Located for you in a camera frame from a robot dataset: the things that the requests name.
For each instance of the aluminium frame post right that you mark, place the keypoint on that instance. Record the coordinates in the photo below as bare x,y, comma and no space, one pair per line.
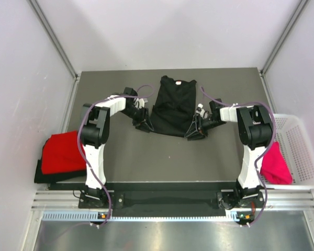
296,14

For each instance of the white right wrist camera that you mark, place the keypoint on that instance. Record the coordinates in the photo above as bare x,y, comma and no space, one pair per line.
201,111

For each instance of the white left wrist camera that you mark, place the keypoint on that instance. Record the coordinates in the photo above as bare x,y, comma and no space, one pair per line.
140,102

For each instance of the white perforated plastic basket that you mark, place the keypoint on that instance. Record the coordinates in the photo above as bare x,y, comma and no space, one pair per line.
297,151

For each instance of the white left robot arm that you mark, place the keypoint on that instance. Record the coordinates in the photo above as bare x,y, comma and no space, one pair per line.
94,131

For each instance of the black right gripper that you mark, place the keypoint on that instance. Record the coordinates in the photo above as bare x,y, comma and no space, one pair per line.
194,132

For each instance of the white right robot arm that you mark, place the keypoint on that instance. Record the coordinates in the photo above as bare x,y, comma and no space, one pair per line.
256,132

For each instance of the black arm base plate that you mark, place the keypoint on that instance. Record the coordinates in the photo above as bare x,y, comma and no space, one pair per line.
167,201

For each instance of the aluminium frame post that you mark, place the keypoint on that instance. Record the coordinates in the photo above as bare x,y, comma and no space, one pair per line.
296,14
35,6

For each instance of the red folded t shirt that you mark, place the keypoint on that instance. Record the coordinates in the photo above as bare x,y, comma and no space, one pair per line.
60,155

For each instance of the pink t shirt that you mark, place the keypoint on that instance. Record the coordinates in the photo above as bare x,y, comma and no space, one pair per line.
274,168

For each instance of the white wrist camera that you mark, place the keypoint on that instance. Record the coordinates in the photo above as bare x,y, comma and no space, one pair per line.
201,111
140,102

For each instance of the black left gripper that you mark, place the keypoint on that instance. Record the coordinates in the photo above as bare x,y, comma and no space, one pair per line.
144,125

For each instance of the aluminium frame post left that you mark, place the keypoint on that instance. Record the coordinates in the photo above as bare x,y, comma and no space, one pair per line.
35,6

